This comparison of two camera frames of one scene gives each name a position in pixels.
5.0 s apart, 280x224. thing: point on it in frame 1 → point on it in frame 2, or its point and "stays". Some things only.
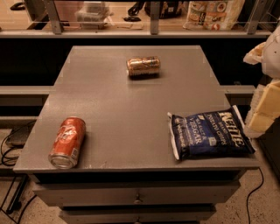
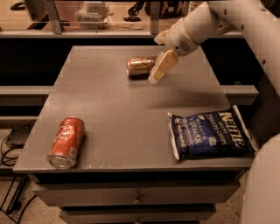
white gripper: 272,59 → 178,38
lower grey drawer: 137,214 stays
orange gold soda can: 143,67 stays
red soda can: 67,143 stays
